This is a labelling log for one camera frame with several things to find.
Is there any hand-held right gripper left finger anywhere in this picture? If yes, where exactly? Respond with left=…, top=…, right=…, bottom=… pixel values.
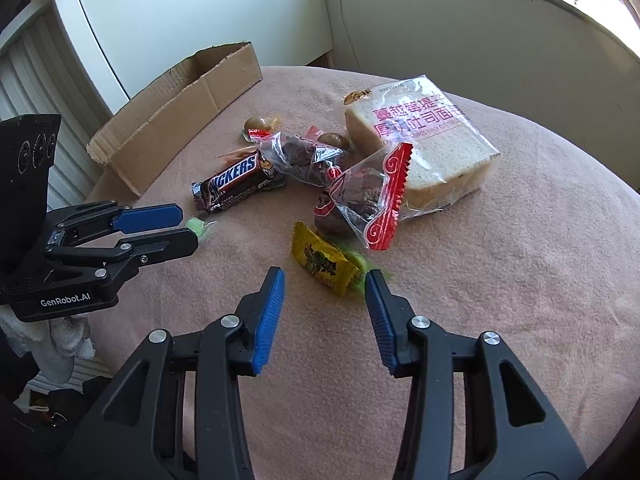
left=55, top=266, right=287, bottom=480

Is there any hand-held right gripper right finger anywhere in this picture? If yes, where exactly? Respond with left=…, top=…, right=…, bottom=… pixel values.
left=364, top=269, right=588, bottom=480

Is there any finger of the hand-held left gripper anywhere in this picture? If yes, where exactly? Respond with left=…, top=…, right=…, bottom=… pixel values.
left=47, top=201, right=184, bottom=246
left=44, top=229, right=200, bottom=281

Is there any round green candy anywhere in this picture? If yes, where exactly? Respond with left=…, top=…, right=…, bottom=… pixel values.
left=184, top=216, right=218, bottom=238

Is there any green white candy packet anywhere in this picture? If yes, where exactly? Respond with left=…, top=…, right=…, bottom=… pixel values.
left=340, top=240, right=396, bottom=283

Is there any yellow candy packet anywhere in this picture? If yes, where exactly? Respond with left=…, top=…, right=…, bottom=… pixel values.
left=291, top=221, right=362, bottom=297

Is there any brown chocolate bar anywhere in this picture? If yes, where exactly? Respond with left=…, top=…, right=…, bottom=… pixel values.
left=190, top=150, right=286, bottom=215

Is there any brown cardboard box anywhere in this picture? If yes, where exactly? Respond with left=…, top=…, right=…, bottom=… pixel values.
left=86, top=41, right=263, bottom=198

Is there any clear red-trim dried fruit packet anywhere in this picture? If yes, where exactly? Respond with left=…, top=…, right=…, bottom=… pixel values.
left=257, top=131, right=346, bottom=188
left=314, top=142, right=416, bottom=252

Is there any braised egg packet red wrapper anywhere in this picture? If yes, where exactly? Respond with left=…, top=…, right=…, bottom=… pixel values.
left=306, top=125, right=351, bottom=153

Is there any sliced bread packet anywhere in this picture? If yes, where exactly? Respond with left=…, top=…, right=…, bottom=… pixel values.
left=344, top=74, right=502, bottom=211

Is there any person's left hand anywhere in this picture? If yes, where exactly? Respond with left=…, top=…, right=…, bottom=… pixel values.
left=0, top=307, right=96, bottom=385

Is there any white slatted radiator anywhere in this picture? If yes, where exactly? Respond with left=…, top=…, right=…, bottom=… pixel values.
left=0, top=0, right=118, bottom=211

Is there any pink blanket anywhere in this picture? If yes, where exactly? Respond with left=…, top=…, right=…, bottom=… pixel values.
left=82, top=64, right=636, bottom=480

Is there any braised egg packet orange wrapper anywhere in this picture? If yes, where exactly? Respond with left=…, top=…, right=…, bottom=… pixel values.
left=241, top=115, right=282, bottom=145

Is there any white cabinet door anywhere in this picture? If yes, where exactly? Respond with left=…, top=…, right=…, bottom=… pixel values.
left=47, top=0, right=336, bottom=101

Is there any white cable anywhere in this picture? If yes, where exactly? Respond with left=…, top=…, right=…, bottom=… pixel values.
left=330, top=0, right=361, bottom=68

